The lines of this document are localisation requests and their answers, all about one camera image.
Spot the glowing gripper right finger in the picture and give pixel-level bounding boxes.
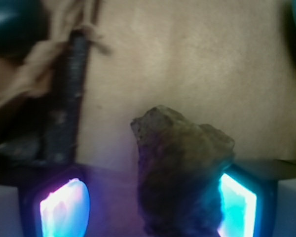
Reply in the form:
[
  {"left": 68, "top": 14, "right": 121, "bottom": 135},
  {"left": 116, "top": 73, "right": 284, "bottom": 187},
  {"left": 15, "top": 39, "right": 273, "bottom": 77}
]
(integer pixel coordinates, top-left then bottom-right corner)
[{"left": 218, "top": 164, "right": 277, "bottom": 237}]

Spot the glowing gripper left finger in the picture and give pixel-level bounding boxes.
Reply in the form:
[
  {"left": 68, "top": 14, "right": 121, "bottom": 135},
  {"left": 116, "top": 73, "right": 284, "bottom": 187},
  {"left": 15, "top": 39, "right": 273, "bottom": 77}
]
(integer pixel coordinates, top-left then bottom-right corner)
[{"left": 19, "top": 166, "right": 91, "bottom": 237}]

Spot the brown rock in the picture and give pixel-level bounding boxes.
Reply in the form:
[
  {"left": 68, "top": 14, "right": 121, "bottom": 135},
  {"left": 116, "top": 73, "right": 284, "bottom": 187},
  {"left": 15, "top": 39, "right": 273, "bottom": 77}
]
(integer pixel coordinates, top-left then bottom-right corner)
[{"left": 130, "top": 105, "right": 235, "bottom": 237}]

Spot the brown paper-lined bin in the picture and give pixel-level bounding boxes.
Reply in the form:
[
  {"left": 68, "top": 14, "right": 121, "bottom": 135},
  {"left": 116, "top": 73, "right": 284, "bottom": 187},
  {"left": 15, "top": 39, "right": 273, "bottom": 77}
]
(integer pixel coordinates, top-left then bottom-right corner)
[{"left": 0, "top": 0, "right": 296, "bottom": 181}]

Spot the dark green oblong object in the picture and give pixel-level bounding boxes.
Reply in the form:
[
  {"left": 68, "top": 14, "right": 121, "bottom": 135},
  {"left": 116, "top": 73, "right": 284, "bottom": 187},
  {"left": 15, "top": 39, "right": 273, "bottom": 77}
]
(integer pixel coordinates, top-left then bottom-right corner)
[{"left": 0, "top": 0, "right": 48, "bottom": 57}]

